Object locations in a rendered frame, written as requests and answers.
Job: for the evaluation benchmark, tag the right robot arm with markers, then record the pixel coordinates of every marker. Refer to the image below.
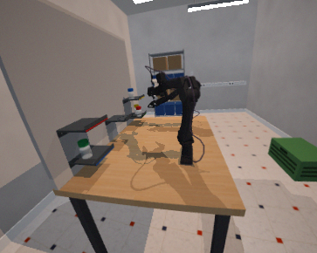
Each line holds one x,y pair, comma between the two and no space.
171,96

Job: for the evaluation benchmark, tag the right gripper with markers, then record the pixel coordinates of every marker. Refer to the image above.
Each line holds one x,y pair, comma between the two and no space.
156,101

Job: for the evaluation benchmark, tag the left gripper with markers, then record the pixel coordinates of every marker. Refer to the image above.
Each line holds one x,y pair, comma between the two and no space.
153,89

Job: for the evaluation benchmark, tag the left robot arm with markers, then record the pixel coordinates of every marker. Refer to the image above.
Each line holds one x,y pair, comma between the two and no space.
186,96

